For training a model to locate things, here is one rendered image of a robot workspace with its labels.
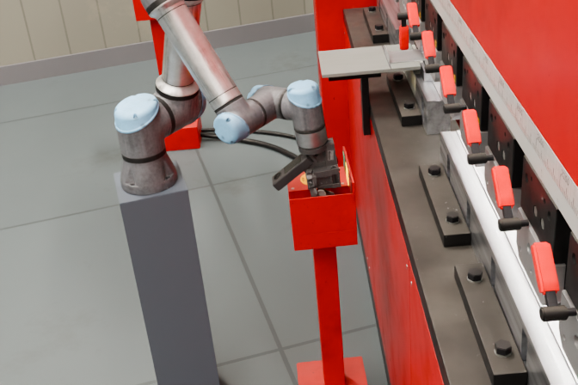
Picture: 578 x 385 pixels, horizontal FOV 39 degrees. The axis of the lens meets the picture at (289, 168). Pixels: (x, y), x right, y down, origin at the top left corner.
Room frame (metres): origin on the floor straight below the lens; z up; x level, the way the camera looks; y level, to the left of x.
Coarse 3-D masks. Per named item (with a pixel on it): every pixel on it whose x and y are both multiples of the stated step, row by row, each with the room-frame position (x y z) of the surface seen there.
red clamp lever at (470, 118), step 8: (464, 112) 1.23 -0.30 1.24; (472, 112) 1.23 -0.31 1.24; (464, 120) 1.22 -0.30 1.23; (472, 120) 1.21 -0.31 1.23; (464, 128) 1.21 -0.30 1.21; (472, 128) 1.20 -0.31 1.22; (472, 136) 1.19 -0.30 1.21; (480, 136) 1.19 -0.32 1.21; (472, 144) 1.18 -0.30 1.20; (472, 152) 1.18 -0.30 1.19; (472, 160) 1.16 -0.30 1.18; (480, 160) 1.16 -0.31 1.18; (488, 160) 1.16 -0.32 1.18
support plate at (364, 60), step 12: (360, 48) 2.20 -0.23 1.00; (372, 48) 2.19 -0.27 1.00; (396, 48) 2.17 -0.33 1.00; (324, 60) 2.13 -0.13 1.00; (336, 60) 2.12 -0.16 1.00; (348, 60) 2.12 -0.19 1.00; (360, 60) 2.11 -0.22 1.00; (372, 60) 2.10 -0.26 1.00; (384, 60) 2.09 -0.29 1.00; (324, 72) 2.04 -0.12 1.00; (336, 72) 2.04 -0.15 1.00; (348, 72) 2.03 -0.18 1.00; (360, 72) 2.03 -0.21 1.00; (372, 72) 2.03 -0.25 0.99; (384, 72) 2.03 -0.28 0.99
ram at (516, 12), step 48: (432, 0) 1.74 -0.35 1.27; (480, 0) 1.30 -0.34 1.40; (528, 0) 1.04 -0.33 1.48; (576, 0) 0.86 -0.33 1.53; (528, 48) 1.03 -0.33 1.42; (576, 48) 0.85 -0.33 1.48; (528, 96) 1.01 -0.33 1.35; (576, 96) 0.84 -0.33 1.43; (528, 144) 1.00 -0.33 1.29; (576, 144) 0.82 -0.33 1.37
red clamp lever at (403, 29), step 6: (402, 18) 1.95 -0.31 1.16; (408, 18) 1.95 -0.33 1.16; (402, 24) 1.96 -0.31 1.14; (402, 30) 1.95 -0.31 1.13; (408, 30) 1.96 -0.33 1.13; (402, 36) 1.95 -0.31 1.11; (408, 36) 1.96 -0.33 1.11; (402, 42) 1.95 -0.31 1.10; (408, 42) 1.96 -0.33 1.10; (402, 48) 1.96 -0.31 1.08; (408, 48) 1.96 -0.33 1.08
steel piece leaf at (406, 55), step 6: (384, 48) 2.15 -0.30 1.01; (390, 54) 2.13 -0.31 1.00; (396, 54) 2.12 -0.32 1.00; (402, 54) 2.12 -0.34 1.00; (408, 54) 2.11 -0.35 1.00; (414, 54) 2.11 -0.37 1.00; (420, 54) 2.10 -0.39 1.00; (390, 60) 2.08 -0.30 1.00; (396, 60) 2.08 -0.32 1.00; (402, 60) 2.07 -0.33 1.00; (408, 60) 2.07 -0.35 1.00; (414, 60) 2.06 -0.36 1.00; (420, 60) 2.06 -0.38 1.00
